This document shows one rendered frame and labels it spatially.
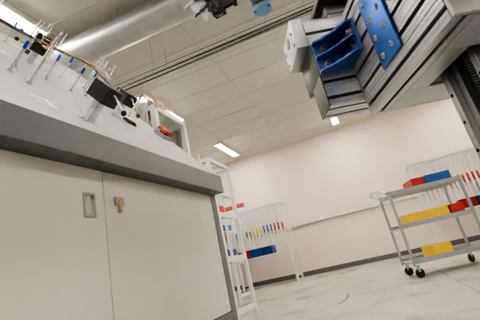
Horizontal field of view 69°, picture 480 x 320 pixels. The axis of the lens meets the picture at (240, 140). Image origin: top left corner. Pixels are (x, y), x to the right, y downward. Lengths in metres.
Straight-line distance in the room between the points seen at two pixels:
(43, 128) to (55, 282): 0.27
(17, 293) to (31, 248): 0.07
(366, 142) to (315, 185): 1.65
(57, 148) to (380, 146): 8.75
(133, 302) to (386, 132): 8.72
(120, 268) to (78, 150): 0.27
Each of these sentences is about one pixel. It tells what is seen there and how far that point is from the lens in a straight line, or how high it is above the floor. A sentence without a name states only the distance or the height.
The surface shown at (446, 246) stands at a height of 0.26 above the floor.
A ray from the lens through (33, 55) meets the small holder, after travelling 1.36.
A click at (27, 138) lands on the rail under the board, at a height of 0.81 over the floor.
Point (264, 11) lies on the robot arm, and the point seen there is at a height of 1.40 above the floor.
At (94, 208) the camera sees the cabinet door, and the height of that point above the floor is 0.71.
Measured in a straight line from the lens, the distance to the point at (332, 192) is 9.05.
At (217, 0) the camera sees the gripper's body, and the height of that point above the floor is 1.53.
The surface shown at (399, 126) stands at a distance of 9.36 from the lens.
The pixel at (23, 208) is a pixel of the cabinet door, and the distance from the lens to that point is 0.70.
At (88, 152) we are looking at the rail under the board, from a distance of 0.78.
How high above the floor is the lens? 0.53
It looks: 20 degrees up
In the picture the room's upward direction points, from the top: 13 degrees counter-clockwise
